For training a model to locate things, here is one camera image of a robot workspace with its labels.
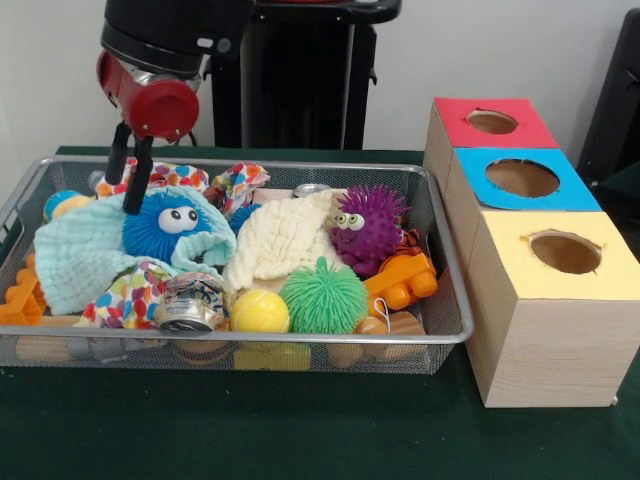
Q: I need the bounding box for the blue spiky rubber ball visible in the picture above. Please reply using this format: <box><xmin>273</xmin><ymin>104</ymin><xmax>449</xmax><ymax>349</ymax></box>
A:
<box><xmin>122</xmin><ymin>190</ymin><xmax>213</xmax><ymax>261</ymax></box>
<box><xmin>228</xmin><ymin>204</ymin><xmax>261</xmax><ymax>237</ymax></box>

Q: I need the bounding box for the wooden box with three holes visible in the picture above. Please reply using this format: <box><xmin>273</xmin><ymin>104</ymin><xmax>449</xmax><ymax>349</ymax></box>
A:
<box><xmin>425</xmin><ymin>97</ymin><xmax>640</xmax><ymax>409</ymax></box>

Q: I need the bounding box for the dark green table cloth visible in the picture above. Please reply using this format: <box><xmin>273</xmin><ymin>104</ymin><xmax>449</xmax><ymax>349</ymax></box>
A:
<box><xmin>0</xmin><ymin>145</ymin><xmax>640</xmax><ymax>480</ymax></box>

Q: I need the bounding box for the purple spiky ball with eyes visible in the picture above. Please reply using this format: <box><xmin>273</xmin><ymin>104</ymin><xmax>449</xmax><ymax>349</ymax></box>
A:
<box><xmin>328</xmin><ymin>183</ymin><xmax>409</xmax><ymax>278</ymax></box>

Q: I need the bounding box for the green spiky rubber ball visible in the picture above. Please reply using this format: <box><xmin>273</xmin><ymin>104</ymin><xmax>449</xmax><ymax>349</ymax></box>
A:
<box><xmin>278</xmin><ymin>258</ymin><xmax>369</xmax><ymax>335</ymax></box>

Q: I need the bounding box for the cream white cloth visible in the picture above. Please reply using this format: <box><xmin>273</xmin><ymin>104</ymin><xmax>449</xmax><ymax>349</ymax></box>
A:
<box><xmin>222</xmin><ymin>190</ymin><xmax>346</xmax><ymax>293</ymax></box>

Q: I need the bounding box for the black panel stand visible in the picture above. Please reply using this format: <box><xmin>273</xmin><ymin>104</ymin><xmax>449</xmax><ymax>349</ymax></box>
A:
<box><xmin>580</xmin><ymin>10</ymin><xmax>640</xmax><ymax>186</ymax></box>

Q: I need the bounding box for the mint green cloth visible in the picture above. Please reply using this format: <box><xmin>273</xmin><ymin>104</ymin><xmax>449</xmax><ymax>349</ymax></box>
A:
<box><xmin>35</xmin><ymin>185</ymin><xmax>239</xmax><ymax>314</ymax></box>

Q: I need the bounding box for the shallow clear mesh bin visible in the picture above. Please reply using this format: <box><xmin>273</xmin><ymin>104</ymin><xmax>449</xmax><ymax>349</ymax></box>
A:
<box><xmin>0</xmin><ymin>155</ymin><xmax>476</xmax><ymax>376</ymax></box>

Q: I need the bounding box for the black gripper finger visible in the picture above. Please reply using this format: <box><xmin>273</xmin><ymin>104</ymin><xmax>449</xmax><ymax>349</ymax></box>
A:
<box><xmin>122</xmin><ymin>135</ymin><xmax>155</xmax><ymax>217</ymax></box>
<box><xmin>104</xmin><ymin>120</ymin><xmax>134</xmax><ymax>187</ymax></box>

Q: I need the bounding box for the small orange plastic toy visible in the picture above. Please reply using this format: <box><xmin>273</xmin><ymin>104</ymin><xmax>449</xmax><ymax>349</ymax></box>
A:
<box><xmin>0</xmin><ymin>254</ymin><xmax>49</xmax><ymax>327</ymax></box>

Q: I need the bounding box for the silver crushed can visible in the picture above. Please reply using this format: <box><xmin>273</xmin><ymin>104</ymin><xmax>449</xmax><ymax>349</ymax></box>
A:
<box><xmin>153</xmin><ymin>272</ymin><xmax>229</xmax><ymax>333</ymax></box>

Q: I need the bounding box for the large colourful dotted cloth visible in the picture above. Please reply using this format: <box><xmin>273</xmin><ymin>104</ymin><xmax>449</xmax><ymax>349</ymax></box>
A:
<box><xmin>95</xmin><ymin>158</ymin><xmax>271</xmax><ymax>216</ymax></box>

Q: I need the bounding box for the small blue yellow ball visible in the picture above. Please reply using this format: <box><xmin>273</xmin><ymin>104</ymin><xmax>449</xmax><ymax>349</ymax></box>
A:
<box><xmin>42</xmin><ymin>189</ymin><xmax>97</xmax><ymax>222</ymax></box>

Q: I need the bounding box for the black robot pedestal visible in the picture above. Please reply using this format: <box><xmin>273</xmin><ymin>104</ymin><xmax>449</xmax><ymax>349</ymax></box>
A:
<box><xmin>205</xmin><ymin>0</ymin><xmax>401</xmax><ymax>151</ymax></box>

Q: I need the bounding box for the orange toy building block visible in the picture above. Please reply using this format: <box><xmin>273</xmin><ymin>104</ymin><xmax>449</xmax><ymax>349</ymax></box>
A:
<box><xmin>362</xmin><ymin>248</ymin><xmax>438</xmax><ymax>319</ymax></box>

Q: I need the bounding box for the small colourful dotted cloth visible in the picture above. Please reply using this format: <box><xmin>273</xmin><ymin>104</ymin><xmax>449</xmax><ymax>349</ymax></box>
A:
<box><xmin>78</xmin><ymin>258</ymin><xmax>173</xmax><ymax>329</ymax></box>

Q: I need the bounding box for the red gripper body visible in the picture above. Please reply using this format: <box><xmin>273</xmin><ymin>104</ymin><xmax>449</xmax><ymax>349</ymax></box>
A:
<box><xmin>96</xmin><ymin>50</ymin><xmax>202</xmax><ymax>141</ymax></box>

